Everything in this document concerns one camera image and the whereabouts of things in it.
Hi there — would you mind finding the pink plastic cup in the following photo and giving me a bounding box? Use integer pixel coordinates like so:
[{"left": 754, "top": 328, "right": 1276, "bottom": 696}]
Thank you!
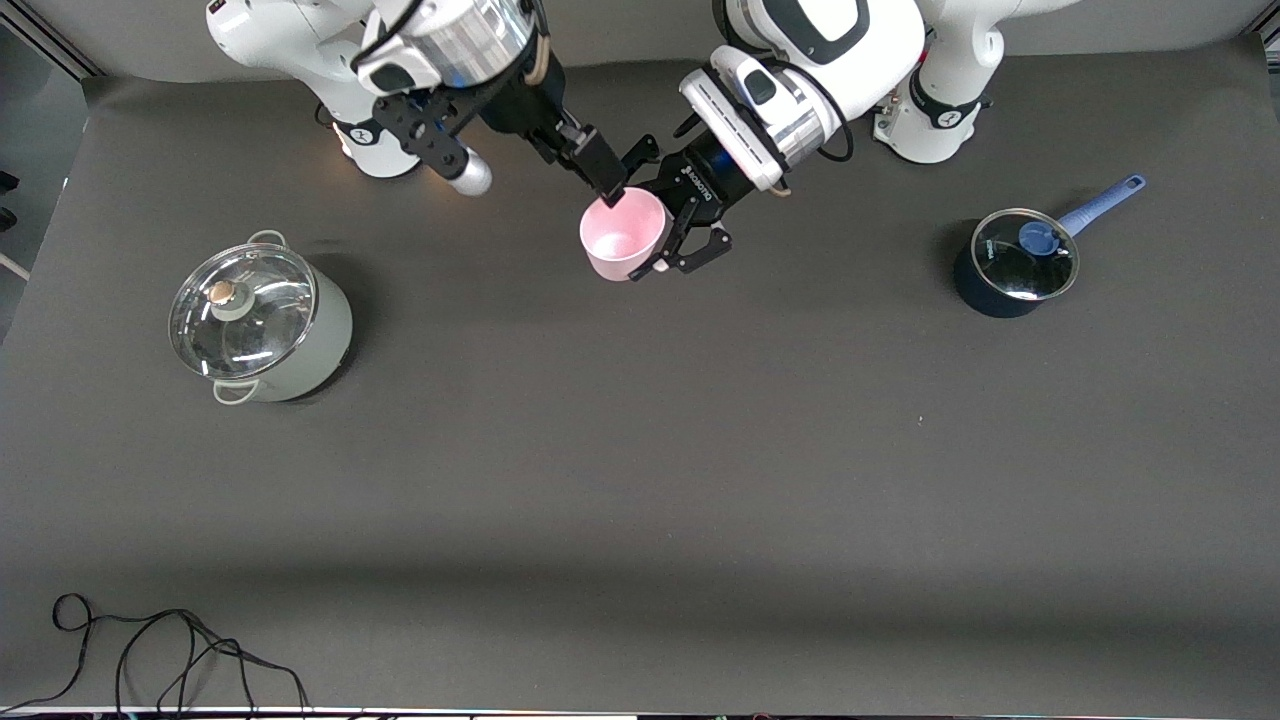
[{"left": 579, "top": 187, "right": 669, "bottom": 283}]

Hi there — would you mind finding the dark grey table cover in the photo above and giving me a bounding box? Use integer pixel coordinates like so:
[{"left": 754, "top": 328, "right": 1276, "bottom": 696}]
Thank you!
[{"left": 0, "top": 35, "right": 1280, "bottom": 716}]

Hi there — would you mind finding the dark blue saucepan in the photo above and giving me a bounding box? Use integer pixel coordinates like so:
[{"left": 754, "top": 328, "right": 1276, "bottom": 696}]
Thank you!
[{"left": 952, "top": 175, "right": 1147, "bottom": 319}]

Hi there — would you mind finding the glass lid with blue knob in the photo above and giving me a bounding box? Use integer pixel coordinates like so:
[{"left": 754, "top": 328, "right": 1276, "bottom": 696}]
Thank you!
[{"left": 971, "top": 208, "right": 1081, "bottom": 302}]

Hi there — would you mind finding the pale green cooking pot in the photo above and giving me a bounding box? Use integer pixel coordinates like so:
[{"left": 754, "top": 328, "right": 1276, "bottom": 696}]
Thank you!
[{"left": 168, "top": 230, "right": 354, "bottom": 406}]

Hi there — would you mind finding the glass lid with beige knob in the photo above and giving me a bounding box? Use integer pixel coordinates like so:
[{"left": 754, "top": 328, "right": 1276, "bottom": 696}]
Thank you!
[{"left": 168, "top": 243, "right": 319, "bottom": 381}]

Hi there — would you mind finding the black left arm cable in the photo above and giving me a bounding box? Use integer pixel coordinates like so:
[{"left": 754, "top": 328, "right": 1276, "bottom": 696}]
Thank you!
[{"left": 775, "top": 58, "right": 857, "bottom": 163}]

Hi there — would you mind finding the thin black cable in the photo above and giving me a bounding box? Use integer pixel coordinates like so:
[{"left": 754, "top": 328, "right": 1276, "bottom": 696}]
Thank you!
[{"left": 0, "top": 593, "right": 311, "bottom": 716}]

